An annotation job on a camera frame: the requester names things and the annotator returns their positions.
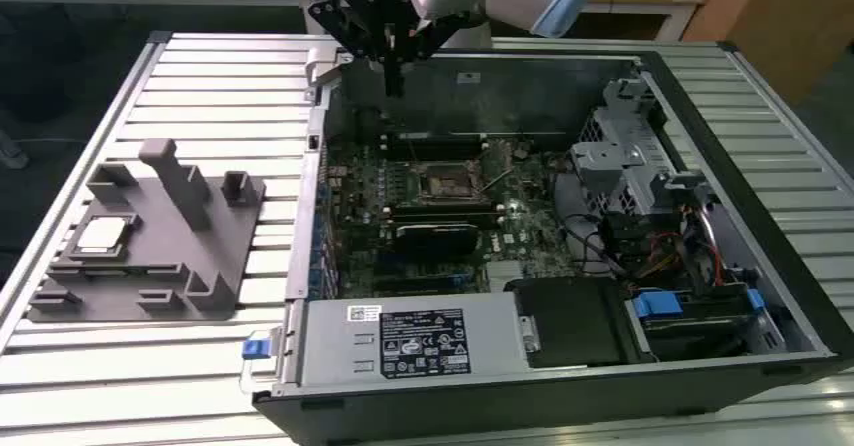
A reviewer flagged grey chair leg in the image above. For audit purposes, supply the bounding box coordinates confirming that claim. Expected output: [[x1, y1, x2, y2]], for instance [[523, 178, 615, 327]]
[[0, 125, 29, 170]]

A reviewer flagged grey parts rack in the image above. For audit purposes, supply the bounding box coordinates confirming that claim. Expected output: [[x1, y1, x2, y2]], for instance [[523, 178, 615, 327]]
[[25, 138, 268, 323]]

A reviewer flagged black graphics card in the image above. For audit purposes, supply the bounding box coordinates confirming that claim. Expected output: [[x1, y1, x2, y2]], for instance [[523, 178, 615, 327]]
[[392, 223, 479, 256]]

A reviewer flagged silver power supply unit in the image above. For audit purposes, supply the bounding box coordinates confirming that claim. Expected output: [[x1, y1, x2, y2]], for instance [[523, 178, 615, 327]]
[[292, 296, 543, 388]]

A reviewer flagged yellow red wire bundle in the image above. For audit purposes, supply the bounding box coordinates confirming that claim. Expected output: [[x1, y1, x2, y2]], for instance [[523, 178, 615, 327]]
[[625, 233, 688, 280]]

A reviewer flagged hard disk in blue carrier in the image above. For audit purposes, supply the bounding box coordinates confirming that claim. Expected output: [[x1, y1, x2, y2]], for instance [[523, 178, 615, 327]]
[[632, 288, 767, 360]]

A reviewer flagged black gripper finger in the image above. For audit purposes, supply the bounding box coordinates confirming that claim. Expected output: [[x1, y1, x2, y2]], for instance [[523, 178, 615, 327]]
[[395, 13, 468, 98], [305, 0, 396, 96]]

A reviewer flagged small silver heat sink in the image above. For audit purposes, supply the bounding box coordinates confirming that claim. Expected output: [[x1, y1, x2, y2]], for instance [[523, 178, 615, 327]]
[[485, 260, 528, 292]]

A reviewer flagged silver CPU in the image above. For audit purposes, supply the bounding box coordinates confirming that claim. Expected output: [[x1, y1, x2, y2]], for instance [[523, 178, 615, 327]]
[[74, 217, 133, 256]]

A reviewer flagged black PC case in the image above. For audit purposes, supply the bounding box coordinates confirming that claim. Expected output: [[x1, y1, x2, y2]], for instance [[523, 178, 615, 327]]
[[250, 45, 854, 446]]

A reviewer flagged grey metal drive cage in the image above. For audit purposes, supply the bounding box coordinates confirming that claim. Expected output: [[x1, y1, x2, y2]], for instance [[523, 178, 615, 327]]
[[569, 78, 675, 217]]

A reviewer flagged grey plastic drive latch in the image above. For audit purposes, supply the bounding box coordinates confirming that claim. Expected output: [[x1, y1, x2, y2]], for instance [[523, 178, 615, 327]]
[[656, 170, 708, 202]]

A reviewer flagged CPU socket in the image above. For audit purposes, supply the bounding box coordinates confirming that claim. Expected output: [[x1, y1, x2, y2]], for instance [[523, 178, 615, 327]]
[[416, 161, 485, 202]]

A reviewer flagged black expansion slot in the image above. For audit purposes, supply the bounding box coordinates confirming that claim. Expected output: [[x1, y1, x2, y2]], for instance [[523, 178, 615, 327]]
[[372, 274, 468, 292]]

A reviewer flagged black RAM stick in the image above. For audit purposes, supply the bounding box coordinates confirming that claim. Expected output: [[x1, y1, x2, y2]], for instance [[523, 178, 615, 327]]
[[384, 133, 485, 148], [393, 212, 500, 228]]

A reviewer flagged silver disk bay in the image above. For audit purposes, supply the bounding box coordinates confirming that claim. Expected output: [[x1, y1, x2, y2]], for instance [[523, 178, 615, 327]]
[[623, 285, 792, 365]]

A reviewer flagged wooden cabinet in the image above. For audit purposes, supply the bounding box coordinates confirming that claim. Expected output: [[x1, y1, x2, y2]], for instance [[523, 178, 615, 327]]
[[680, 0, 854, 110]]

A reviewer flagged green motherboard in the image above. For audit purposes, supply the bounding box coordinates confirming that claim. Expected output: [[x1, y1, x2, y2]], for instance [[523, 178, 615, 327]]
[[318, 138, 581, 300]]

